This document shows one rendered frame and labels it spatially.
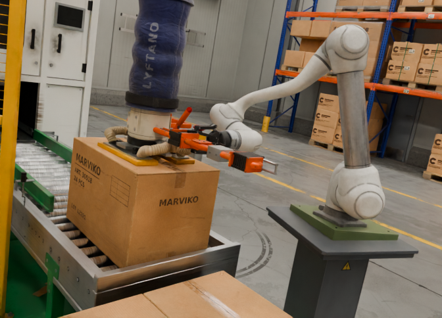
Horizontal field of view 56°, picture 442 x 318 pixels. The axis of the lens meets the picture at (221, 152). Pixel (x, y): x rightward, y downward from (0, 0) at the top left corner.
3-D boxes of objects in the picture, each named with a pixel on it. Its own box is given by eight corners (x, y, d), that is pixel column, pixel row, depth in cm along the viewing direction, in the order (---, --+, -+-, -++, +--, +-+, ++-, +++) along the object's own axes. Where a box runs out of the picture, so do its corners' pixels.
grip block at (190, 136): (166, 143, 162) (168, 128, 161) (185, 143, 169) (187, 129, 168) (178, 148, 156) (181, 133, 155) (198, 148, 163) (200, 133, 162)
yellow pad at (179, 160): (134, 146, 197) (135, 135, 196) (152, 146, 204) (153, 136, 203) (176, 165, 173) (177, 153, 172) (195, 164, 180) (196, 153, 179)
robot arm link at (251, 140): (235, 158, 179) (218, 139, 186) (258, 157, 189) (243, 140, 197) (246, 138, 174) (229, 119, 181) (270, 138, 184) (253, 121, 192)
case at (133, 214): (66, 217, 202) (73, 136, 194) (138, 209, 228) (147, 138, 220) (125, 274, 158) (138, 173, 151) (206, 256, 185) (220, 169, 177)
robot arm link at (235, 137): (239, 153, 177) (229, 153, 173) (224, 148, 183) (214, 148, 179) (243, 132, 175) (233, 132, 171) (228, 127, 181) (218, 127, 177)
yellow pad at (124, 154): (97, 146, 184) (97, 135, 183) (117, 146, 191) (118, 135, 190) (136, 166, 160) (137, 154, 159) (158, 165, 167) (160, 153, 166)
